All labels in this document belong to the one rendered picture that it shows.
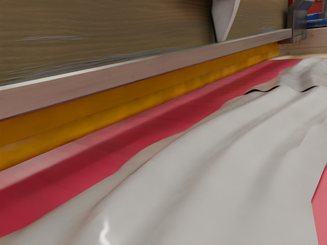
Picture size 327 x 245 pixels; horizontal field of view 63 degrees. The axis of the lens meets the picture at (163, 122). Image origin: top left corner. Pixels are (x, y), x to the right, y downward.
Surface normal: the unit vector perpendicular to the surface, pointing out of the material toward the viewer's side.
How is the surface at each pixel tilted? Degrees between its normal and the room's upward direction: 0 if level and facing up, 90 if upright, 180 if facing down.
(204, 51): 90
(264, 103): 32
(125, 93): 90
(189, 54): 90
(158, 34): 90
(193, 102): 0
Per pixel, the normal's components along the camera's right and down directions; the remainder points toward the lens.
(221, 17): -0.61, 0.32
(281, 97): 0.26, -0.73
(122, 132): -0.12, -0.95
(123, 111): 0.78, 0.10
